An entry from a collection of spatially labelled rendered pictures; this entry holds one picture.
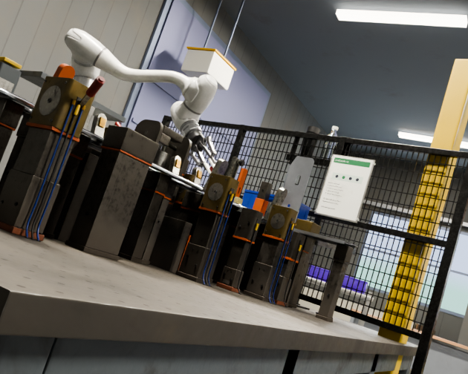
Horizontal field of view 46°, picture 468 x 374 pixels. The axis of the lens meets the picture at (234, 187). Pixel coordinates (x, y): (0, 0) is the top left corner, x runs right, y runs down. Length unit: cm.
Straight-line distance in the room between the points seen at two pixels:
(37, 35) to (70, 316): 414
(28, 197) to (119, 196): 28
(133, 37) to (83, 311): 487
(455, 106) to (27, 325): 233
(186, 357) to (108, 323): 26
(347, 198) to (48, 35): 292
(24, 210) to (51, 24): 355
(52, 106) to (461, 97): 189
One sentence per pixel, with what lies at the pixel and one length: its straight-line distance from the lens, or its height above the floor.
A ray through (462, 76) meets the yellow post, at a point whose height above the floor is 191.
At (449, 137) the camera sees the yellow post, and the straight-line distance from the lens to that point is 261.
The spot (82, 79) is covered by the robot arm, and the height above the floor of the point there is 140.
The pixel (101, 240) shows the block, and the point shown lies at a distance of 144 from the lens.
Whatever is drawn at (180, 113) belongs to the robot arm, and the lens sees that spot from 254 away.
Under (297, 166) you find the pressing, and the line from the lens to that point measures 247.
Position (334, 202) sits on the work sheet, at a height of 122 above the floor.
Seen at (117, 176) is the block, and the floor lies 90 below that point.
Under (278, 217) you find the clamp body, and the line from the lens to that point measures 201.
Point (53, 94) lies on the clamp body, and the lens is 131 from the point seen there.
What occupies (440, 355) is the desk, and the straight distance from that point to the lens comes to 638.
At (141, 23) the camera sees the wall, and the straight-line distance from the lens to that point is 546.
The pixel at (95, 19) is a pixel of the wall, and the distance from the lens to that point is 504.
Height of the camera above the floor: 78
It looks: 8 degrees up
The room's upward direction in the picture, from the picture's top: 18 degrees clockwise
